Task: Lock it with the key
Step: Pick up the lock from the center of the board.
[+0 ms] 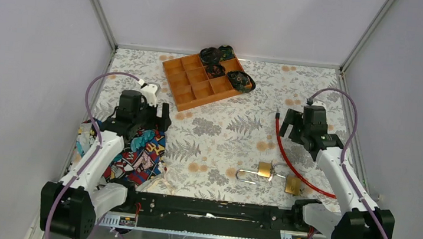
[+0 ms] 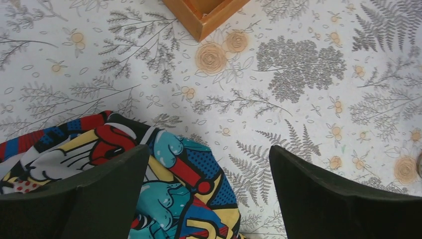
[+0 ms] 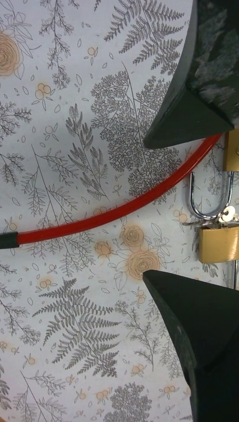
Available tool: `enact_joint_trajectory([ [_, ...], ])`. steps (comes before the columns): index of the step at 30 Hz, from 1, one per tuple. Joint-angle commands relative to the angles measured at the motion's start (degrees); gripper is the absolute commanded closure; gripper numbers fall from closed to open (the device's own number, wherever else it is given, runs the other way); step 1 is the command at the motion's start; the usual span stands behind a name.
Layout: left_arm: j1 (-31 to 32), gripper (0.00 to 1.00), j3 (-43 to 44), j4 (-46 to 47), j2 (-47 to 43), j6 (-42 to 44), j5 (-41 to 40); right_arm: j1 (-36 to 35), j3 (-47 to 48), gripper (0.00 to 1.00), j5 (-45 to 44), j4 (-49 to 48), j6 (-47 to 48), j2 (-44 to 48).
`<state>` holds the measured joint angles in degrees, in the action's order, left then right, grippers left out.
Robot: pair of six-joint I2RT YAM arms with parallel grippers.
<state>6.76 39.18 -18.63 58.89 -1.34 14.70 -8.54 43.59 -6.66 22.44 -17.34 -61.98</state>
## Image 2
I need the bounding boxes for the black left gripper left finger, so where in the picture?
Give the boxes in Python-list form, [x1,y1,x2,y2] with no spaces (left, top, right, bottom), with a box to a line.
[0,145,150,239]

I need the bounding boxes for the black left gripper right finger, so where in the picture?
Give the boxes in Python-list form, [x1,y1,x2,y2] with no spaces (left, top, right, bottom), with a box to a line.
[269,145,422,239]

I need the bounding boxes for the orange compartment tray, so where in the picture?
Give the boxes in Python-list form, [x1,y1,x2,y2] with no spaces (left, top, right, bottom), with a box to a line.
[162,0,249,42]

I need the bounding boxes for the colourful comic print cloth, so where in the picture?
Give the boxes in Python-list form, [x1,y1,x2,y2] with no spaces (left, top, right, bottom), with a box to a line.
[0,111,242,239]

